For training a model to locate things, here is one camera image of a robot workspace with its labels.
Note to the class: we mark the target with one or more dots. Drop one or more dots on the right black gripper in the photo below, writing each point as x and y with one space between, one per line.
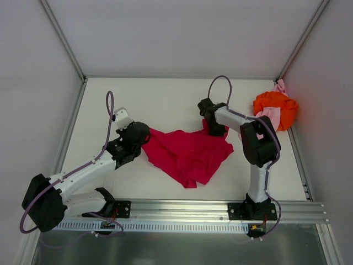
217 130

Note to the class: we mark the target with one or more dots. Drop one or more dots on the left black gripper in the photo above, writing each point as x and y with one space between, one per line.
142 135

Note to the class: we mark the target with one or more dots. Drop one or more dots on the magenta t shirt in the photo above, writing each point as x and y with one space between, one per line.
188 157

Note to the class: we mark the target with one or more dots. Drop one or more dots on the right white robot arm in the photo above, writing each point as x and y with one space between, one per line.
261 149

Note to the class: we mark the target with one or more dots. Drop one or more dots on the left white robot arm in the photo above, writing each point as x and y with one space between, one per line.
48 200

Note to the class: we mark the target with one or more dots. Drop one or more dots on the pink t shirt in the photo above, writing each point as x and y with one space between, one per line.
270 116

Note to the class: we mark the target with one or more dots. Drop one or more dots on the orange t shirt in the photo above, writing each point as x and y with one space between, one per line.
281 110

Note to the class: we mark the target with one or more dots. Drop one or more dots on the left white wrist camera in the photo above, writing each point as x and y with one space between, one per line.
122 118

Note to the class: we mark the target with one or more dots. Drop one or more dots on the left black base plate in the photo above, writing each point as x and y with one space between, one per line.
121 209

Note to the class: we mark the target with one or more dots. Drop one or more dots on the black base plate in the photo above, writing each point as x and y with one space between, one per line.
121 209
245 211

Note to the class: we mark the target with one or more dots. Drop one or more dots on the aluminium mounting rail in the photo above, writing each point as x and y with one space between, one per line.
293 212

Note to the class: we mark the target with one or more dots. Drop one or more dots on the slotted cable duct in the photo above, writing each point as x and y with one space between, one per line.
157 226

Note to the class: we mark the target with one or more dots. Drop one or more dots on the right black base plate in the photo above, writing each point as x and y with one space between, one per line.
245 211

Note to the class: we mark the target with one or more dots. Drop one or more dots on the left aluminium frame post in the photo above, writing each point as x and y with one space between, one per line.
62 38

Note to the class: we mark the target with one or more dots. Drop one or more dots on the aluminium frame post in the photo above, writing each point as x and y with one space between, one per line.
323 4
62 38

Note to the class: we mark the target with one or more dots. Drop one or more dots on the right aluminium frame post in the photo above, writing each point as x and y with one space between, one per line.
323 4

